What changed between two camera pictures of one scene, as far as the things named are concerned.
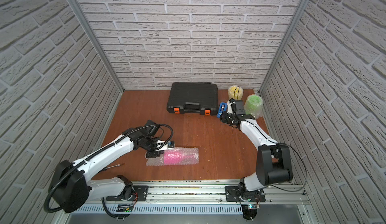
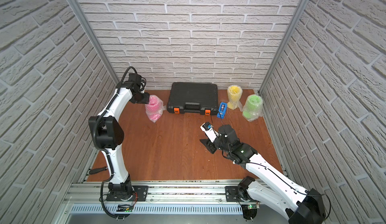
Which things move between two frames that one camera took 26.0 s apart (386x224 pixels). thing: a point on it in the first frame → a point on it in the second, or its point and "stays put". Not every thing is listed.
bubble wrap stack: [176, 156] → [154, 109]
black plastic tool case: [199, 98] stays put
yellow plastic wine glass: [235, 92] stays put
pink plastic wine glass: [173, 157] → [154, 104]
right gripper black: [223, 117] → [208, 145]
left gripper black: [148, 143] → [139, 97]
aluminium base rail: [288, 198] stays put
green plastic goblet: [254, 106] stays put
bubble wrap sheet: [235, 92] stays put
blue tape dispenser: [222, 107] stays put
